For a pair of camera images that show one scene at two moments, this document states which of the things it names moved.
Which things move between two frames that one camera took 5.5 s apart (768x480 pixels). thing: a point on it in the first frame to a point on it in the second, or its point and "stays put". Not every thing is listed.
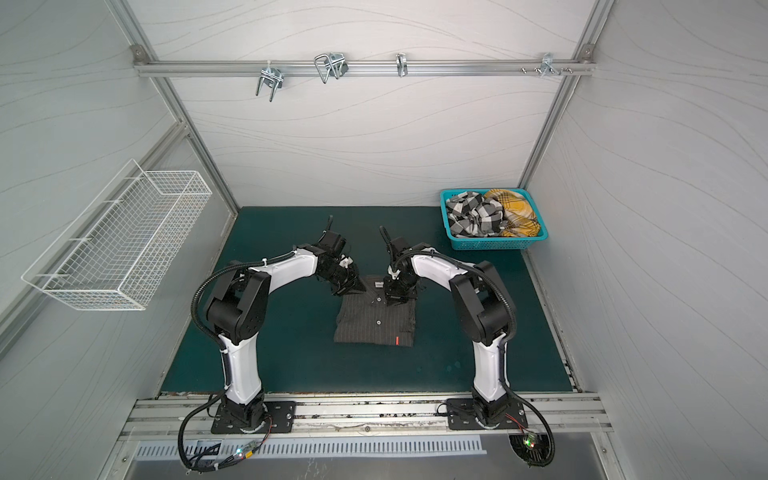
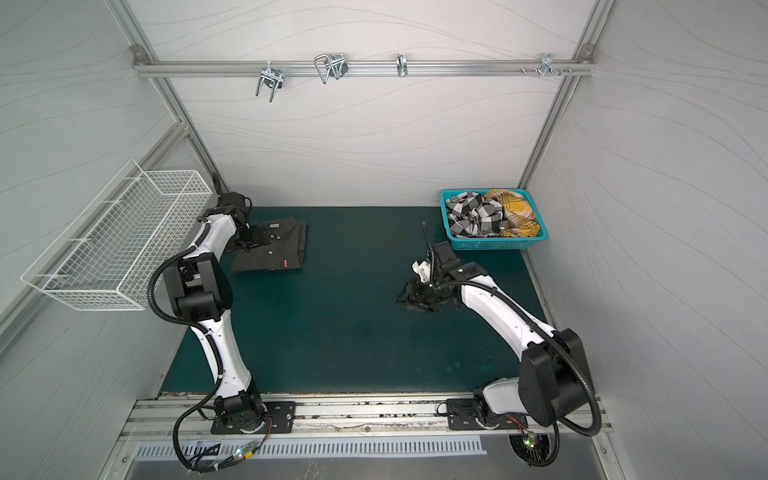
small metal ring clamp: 402,66 stays put
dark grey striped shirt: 366,318 to 285,248
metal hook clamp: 273,75 stays put
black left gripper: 352,283 to 257,238
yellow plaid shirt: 520,219 stays put
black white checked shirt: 472,215 stays put
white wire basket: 108,256 stays put
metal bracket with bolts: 548,65 stays put
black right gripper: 396,285 to 417,290
